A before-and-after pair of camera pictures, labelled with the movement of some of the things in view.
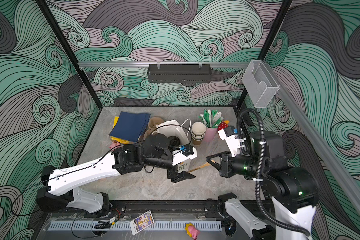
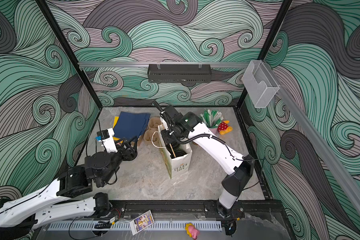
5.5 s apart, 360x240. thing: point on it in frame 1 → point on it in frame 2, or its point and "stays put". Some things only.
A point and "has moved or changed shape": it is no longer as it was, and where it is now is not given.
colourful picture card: [141, 222] stays put
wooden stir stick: [204, 165] has moved or changed shape
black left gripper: [181, 175] → [131, 152]
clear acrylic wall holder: [260, 83] stays put
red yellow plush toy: [223, 125] stays put
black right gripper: [229, 164] → [168, 139]
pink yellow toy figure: [191, 231] stays put
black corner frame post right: [266, 45] stays put
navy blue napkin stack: [130, 127] stays put
